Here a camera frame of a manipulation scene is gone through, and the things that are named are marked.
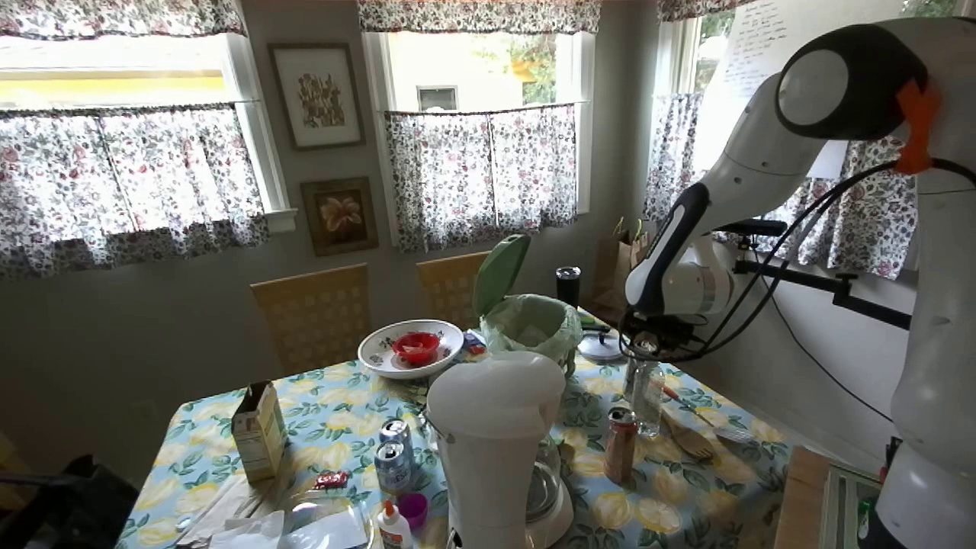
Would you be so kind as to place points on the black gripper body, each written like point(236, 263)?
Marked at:
point(652, 327)

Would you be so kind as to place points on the clear plastic water bottle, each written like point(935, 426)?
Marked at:
point(648, 402)

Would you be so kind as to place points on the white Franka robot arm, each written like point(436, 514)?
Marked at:
point(948, 306)

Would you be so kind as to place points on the brown spice bottle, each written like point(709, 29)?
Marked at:
point(625, 451)

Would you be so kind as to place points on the white glue bottle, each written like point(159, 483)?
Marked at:
point(395, 529)

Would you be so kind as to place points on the silver pot lid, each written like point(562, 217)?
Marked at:
point(600, 350)

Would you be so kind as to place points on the black cup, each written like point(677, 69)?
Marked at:
point(568, 286)

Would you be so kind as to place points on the green bin lid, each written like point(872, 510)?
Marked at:
point(505, 270)

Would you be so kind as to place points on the glass coffee carafe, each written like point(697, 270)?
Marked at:
point(540, 488)

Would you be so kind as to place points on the floral cafe curtain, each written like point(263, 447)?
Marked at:
point(483, 173)
point(123, 183)
point(673, 154)

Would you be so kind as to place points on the yellow lattice chair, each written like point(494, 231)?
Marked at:
point(446, 292)

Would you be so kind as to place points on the red food piece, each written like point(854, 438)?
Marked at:
point(418, 350)

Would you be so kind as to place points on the white plate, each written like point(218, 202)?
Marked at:
point(383, 359)

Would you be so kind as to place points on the purple cup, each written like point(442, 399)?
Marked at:
point(414, 510)

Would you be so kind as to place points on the yellow floral tablecloth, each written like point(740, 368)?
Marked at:
point(337, 407)

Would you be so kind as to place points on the white written board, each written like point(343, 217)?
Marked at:
point(773, 33)

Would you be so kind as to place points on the floral window valance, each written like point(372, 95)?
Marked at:
point(691, 8)
point(476, 13)
point(123, 15)

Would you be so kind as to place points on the small red wrapper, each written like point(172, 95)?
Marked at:
point(334, 481)

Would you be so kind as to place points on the wooden chair back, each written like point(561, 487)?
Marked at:
point(308, 318)

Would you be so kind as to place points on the dark framed flower picture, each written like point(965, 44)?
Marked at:
point(339, 216)

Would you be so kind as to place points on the clear plastic bag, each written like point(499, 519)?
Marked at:
point(294, 529)

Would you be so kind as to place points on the white framed flower picture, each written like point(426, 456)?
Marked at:
point(318, 95)

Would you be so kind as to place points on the black bag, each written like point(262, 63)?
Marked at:
point(61, 506)

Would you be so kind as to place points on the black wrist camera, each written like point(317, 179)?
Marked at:
point(691, 344)

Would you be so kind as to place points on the black stereo camera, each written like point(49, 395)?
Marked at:
point(753, 227)

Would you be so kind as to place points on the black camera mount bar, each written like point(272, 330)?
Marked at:
point(866, 306)

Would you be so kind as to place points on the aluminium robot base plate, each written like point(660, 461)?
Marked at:
point(848, 514)

